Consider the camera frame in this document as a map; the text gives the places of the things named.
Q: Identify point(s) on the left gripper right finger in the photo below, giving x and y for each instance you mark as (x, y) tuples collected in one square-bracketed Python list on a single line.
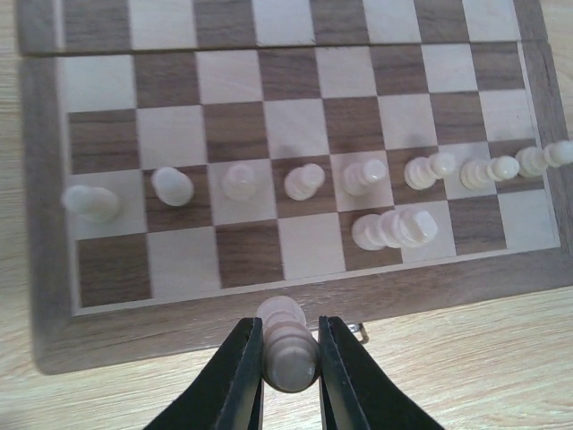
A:
[(355, 392)]

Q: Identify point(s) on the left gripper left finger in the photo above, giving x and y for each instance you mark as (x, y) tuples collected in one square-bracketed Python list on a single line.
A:
[(227, 393)]

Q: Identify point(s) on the white tall piece table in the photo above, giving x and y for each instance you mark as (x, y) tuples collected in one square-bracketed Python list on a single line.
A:
[(290, 352)]

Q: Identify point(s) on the white king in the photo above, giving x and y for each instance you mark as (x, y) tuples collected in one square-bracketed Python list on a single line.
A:
[(411, 227)]

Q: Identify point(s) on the white pawn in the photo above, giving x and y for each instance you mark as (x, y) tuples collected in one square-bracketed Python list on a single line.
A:
[(239, 183)]

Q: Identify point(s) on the white pawn board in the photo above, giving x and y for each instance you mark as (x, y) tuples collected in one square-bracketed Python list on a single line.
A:
[(303, 182), (359, 177), (172, 187)]

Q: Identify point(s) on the wooden chess board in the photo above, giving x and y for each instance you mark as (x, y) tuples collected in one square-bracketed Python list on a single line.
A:
[(459, 99)]

